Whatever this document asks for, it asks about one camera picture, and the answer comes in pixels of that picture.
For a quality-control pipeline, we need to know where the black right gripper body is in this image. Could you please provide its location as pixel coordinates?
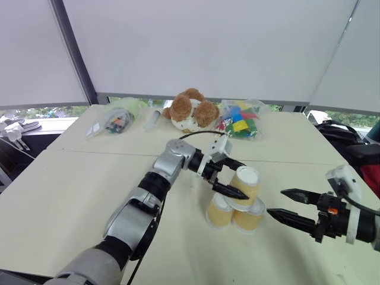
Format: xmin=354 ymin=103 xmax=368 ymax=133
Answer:
xmin=310 ymin=192 xmax=352 ymax=243

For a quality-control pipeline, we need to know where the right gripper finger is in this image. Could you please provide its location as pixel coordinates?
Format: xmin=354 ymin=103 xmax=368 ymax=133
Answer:
xmin=266 ymin=208 xmax=319 ymax=236
xmin=280 ymin=188 xmax=321 ymax=206

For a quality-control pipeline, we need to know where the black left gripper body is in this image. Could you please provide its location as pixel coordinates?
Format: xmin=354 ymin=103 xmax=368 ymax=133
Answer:
xmin=204 ymin=159 xmax=232 ymax=187

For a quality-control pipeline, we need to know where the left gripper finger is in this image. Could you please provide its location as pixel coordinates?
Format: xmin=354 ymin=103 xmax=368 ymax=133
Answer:
xmin=211 ymin=181 xmax=250 ymax=201
xmin=223 ymin=158 xmax=248 ymax=173

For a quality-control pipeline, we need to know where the yellow paper cup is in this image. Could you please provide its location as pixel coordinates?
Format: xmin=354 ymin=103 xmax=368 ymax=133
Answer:
xmin=227 ymin=166 xmax=262 ymax=208
xmin=205 ymin=192 xmax=235 ymax=230
xmin=227 ymin=197 xmax=266 ymax=236

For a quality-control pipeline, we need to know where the bag of coloured blocks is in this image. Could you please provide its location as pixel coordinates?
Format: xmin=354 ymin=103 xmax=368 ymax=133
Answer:
xmin=215 ymin=99 xmax=270 ymax=142

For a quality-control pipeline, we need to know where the red fabric item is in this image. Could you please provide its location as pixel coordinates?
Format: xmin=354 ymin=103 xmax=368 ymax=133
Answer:
xmin=360 ymin=164 xmax=380 ymax=200

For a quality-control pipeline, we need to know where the black backpack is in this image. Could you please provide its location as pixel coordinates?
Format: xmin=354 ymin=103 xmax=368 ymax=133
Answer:
xmin=314 ymin=120 xmax=368 ymax=167

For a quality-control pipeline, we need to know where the brown and white teddy bear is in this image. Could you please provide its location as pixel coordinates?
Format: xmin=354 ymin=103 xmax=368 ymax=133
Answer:
xmin=162 ymin=87 xmax=221 ymax=134

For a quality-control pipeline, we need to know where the black chair seat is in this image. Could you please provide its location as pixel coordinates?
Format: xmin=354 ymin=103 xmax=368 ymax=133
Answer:
xmin=346 ymin=144 xmax=380 ymax=170

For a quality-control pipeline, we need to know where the clear plastic syringe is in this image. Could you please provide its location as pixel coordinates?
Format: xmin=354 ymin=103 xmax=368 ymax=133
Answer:
xmin=144 ymin=109 xmax=163 ymax=133

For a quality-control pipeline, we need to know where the teal bottle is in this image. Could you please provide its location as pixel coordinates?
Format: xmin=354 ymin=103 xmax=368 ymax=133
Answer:
xmin=368 ymin=117 xmax=380 ymax=146

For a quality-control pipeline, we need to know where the clear bag of small parts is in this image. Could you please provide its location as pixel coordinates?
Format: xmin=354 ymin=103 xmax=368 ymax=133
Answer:
xmin=85 ymin=107 xmax=136 ymax=141

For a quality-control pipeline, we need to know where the grey slipper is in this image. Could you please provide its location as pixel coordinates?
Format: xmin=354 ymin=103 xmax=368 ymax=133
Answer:
xmin=22 ymin=121 xmax=43 ymax=132

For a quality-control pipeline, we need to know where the white crumpled item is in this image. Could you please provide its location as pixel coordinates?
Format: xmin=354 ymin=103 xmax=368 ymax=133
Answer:
xmin=0 ymin=115 xmax=25 ymax=141

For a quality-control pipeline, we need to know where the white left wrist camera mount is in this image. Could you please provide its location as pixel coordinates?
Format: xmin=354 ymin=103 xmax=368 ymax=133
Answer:
xmin=197 ymin=135 xmax=233 ymax=176

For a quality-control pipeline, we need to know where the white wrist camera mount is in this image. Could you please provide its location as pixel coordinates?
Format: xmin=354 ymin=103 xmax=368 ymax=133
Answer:
xmin=197 ymin=135 xmax=233 ymax=176
xmin=325 ymin=165 xmax=363 ymax=245

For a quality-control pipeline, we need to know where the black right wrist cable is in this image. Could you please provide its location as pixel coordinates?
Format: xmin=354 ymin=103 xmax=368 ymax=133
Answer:
xmin=338 ymin=182 xmax=380 ymax=214

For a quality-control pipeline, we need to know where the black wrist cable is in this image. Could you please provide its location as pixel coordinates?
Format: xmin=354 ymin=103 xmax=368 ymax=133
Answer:
xmin=177 ymin=130 xmax=229 ymax=142
xmin=338 ymin=182 xmax=380 ymax=214

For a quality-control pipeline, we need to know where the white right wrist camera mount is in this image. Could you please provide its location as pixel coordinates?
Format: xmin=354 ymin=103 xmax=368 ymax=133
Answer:
xmin=325 ymin=165 xmax=363 ymax=245

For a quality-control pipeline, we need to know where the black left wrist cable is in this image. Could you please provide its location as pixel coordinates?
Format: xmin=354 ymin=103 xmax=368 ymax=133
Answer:
xmin=177 ymin=130 xmax=229 ymax=142

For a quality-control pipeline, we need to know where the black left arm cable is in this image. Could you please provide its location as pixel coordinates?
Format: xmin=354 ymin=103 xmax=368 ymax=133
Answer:
xmin=127 ymin=195 xmax=166 ymax=285

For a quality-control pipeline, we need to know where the grey window frame post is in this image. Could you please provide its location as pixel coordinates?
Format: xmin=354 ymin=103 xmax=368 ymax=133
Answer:
xmin=49 ymin=0 xmax=99 ymax=105

